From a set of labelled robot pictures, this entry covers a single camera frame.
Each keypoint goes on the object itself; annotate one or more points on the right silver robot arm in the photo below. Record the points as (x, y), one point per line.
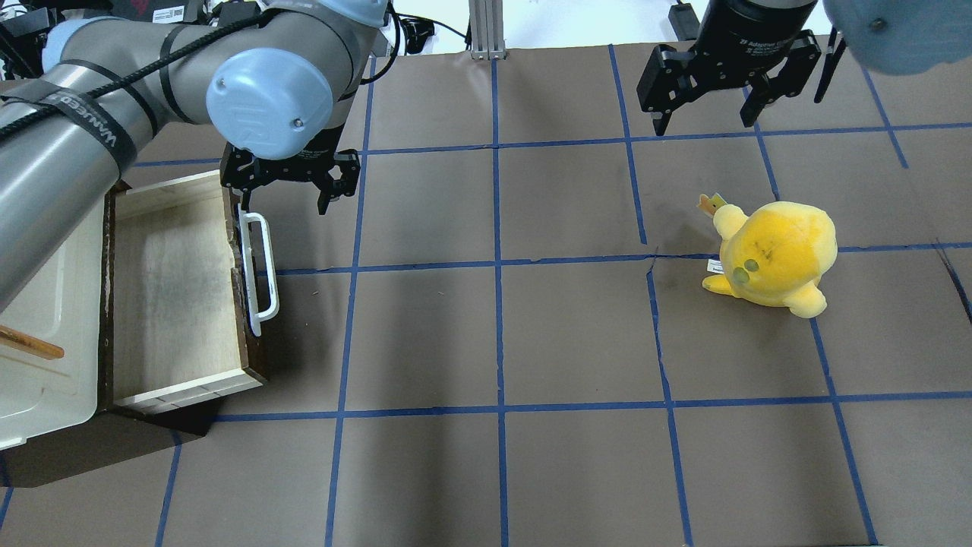
(890, 37)

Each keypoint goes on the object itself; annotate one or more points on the aluminium frame post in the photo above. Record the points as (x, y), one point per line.
(486, 25)

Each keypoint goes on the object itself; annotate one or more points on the wooden stick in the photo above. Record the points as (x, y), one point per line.
(29, 344)

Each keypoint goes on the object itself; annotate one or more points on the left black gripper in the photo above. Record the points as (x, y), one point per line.
(320, 150)

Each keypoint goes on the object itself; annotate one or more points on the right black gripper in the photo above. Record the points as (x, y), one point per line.
(743, 32)

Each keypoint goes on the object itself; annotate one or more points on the yellow plush dinosaur toy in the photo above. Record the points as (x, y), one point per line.
(774, 257)

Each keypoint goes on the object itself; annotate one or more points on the white drawer handle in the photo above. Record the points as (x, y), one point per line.
(258, 315)

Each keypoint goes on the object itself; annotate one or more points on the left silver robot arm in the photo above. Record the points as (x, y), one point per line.
(276, 85)

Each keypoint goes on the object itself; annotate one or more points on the cream plastic storage box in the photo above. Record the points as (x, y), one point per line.
(60, 305)

